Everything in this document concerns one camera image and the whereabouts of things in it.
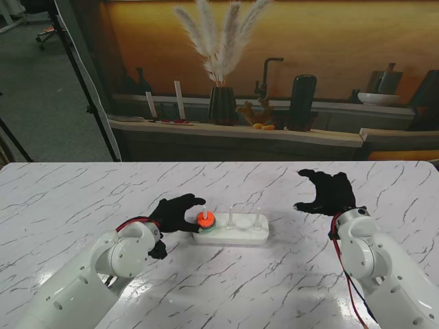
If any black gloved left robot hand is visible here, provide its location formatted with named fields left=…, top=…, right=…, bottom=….
left=147, top=193, right=206, bottom=234

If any white desk frame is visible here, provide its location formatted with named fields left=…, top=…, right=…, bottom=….
left=0, top=0, right=28, bottom=34

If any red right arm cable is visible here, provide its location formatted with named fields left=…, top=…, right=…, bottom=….
left=331, top=212, right=378, bottom=326

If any grey board with bottle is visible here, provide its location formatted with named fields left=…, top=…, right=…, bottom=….
left=365, top=62, right=404, bottom=94

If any stack of plates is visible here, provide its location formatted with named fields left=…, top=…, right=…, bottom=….
left=108, top=114, right=145, bottom=123

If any small orange ring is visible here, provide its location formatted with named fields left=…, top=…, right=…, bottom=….
left=196, top=211, right=215, bottom=228

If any black kitchen faucet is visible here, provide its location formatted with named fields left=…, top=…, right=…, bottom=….
left=254, top=57, right=285, bottom=100

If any dark angular box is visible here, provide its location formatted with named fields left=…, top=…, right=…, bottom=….
left=406, top=70, right=439, bottom=132

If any squat dark glass bottle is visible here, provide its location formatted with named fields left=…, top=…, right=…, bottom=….
left=119, top=68, right=137, bottom=94

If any white pampas grass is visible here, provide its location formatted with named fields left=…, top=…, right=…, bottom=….
left=172, top=0, right=274, bottom=86

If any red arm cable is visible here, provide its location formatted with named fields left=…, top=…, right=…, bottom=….
left=115, top=216, right=161, bottom=234
left=331, top=212, right=378, bottom=326

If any office chair base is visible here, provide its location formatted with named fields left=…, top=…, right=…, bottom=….
left=35, top=26, right=59, bottom=51

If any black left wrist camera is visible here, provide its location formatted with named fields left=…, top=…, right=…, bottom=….
left=147, top=239, right=169, bottom=260

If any black tripod stand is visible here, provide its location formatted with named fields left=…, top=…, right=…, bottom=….
left=0, top=118, right=35, bottom=162
left=47, top=0, right=121, bottom=162

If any orange kitchen backdrop banner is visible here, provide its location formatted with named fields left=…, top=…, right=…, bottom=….
left=56, top=0, right=439, bottom=162

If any tall dark glass bottle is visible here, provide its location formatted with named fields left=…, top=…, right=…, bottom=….
left=135, top=67, right=152, bottom=95

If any tall black cylinder appliance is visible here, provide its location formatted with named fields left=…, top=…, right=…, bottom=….
left=287, top=74, right=318, bottom=132

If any brown coral figurine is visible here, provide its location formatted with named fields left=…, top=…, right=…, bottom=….
left=235, top=97, right=275, bottom=126

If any dark ribbed vase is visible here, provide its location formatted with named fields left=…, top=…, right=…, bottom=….
left=208, top=86, right=238, bottom=126

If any red left arm cable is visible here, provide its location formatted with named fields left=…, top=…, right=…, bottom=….
left=115, top=216, right=161, bottom=234

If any short wooden counter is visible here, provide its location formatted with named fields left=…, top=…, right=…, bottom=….
left=359, top=127, right=439, bottom=143

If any white bowl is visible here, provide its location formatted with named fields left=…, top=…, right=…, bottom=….
left=357, top=92, right=401, bottom=106

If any short white candle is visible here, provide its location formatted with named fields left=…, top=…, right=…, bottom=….
left=145, top=90, right=158, bottom=118

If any tall white candle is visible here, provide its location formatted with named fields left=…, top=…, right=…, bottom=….
left=174, top=80, right=187, bottom=120

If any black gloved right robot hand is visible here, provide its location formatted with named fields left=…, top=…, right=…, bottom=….
left=293, top=169, right=357, bottom=217

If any white Hanoi tower base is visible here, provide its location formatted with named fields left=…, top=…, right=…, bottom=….
left=191, top=205, right=270, bottom=246

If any tray with red pieces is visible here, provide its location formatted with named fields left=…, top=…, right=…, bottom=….
left=147, top=118, right=195, bottom=126

